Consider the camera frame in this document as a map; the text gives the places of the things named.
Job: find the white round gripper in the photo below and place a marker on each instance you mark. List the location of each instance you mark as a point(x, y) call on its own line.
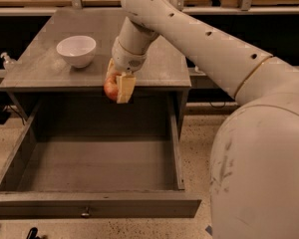
point(127, 60)

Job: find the red apple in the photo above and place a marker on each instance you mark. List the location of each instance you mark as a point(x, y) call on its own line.
point(111, 88)

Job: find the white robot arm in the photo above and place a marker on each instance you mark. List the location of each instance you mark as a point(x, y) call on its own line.
point(254, 162)

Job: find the grey cabinet counter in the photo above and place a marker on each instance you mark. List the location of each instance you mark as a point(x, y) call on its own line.
point(74, 103)

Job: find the grey open drawer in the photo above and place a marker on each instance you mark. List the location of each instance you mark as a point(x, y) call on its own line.
point(47, 176)

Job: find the metal drawer knob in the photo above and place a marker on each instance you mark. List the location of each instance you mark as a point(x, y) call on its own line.
point(86, 213)

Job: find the white ceramic bowl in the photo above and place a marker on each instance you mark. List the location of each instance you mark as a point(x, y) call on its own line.
point(77, 51)

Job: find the clear pump sanitizer bottle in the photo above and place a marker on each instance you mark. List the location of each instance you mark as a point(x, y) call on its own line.
point(8, 62)

